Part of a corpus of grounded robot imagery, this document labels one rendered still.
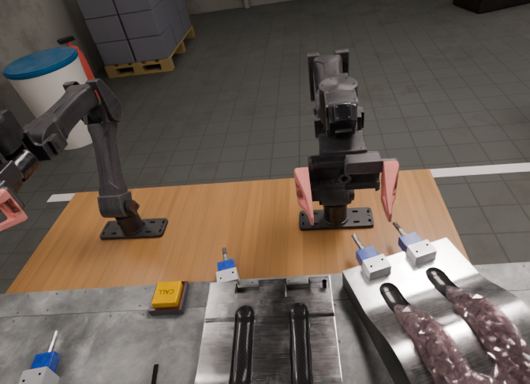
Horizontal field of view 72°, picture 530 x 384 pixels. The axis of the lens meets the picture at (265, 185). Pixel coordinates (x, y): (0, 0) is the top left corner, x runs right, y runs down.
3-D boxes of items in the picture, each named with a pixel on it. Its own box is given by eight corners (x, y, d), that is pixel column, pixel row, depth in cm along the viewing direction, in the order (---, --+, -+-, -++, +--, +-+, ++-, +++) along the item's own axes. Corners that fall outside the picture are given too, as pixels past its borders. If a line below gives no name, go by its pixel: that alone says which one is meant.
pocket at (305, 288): (286, 288, 81) (285, 277, 79) (311, 286, 80) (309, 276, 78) (286, 306, 78) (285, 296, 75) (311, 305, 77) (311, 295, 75)
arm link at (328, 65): (363, 106, 61) (345, 41, 84) (309, 111, 63) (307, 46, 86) (361, 164, 69) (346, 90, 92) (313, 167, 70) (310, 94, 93)
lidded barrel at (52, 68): (68, 121, 365) (28, 50, 319) (121, 117, 356) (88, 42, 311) (36, 155, 321) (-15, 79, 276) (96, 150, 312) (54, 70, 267)
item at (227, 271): (217, 256, 98) (211, 243, 95) (235, 251, 98) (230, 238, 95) (222, 297, 88) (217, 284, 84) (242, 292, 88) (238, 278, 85)
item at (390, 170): (411, 197, 43) (396, 150, 51) (349, 201, 45) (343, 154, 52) (405, 235, 48) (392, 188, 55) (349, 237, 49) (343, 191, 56)
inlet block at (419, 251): (383, 233, 92) (385, 217, 89) (401, 226, 93) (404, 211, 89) (413, 273, 82) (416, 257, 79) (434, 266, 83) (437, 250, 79)
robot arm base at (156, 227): (153, 218, 102) (160, 201, 107) (87, 221, 105) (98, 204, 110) (162, 236, 107) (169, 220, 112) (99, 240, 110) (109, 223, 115)
